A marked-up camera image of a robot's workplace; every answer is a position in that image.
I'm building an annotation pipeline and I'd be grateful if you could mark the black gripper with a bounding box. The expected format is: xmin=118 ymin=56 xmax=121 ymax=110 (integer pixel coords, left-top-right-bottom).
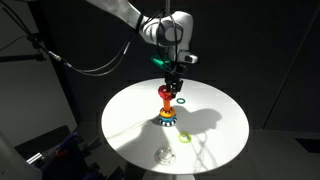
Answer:
xmin=165 ymin=62 xmax=188 ymax=100

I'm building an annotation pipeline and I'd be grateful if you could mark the red toy ring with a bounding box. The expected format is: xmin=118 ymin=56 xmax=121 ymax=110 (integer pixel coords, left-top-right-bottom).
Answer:
xmin=157 ymin=84 xmax=175 ymax=101

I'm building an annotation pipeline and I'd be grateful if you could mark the purple clamp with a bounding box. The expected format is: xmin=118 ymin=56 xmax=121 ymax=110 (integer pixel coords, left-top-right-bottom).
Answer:
xmin=63 ymin=131 xmax=82 ymax=145

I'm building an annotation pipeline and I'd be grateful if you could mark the orange clamp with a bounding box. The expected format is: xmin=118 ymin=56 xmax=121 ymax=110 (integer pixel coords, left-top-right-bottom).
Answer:
xmin=54 ymin=149 xmax=68 ymax=158

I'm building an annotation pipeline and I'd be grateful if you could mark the black boom stand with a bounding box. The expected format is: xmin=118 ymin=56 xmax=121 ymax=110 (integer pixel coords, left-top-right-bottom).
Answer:
xmin=0 ymin=3 xmax=64 ymax=69

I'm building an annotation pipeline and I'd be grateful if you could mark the orange peg ring holder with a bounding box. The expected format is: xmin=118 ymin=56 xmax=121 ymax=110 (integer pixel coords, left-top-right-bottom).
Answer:
xmin=157 ymin=96 xmax=179 ymax=129

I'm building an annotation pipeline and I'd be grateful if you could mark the yellow toy ring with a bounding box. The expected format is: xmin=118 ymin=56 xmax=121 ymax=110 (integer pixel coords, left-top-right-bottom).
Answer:
xmin=158 ymin=107 xmax=177 ymax=119

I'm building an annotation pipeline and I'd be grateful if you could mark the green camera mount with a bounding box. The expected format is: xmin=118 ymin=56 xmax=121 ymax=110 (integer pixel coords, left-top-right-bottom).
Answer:
xmin=150 ymin=54 xmax=175 ymax=71

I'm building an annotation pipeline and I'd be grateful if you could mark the blue toy ring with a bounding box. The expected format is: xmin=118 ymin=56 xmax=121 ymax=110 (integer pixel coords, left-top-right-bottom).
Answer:
xmin=157 ymin=114 xmax=178 ymax=123

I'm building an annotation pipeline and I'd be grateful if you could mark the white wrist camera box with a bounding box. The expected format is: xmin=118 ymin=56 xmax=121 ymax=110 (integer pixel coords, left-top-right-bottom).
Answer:
xmin=177 ymin=53 xmax=200 ymax=65

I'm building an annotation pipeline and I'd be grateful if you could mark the lime green toy ring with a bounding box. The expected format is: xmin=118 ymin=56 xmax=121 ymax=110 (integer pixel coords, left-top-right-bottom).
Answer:
xmin=177 ymin=131 xmax=193 ymax=144

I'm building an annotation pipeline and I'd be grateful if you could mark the clear beaded toy ring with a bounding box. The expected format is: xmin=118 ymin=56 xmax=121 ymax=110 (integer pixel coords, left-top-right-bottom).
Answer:
xmin=153 ymin=146 xmax=177 ymax=167

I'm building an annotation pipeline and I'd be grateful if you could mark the grey hose cable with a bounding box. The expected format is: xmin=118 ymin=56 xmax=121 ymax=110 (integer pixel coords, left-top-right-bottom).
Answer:
xmin=47 ymin=41 xmax=133 ymax=78

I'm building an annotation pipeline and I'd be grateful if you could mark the white table pedestal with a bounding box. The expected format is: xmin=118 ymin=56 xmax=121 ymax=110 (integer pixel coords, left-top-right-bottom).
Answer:
xmin=142 ymin=169 xmax=196 ymax=180

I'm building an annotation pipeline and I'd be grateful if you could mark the white cylindrical post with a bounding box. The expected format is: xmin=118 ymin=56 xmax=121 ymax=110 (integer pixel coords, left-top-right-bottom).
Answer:
xmin=0 ymin=132 xmax=42 ymax=180

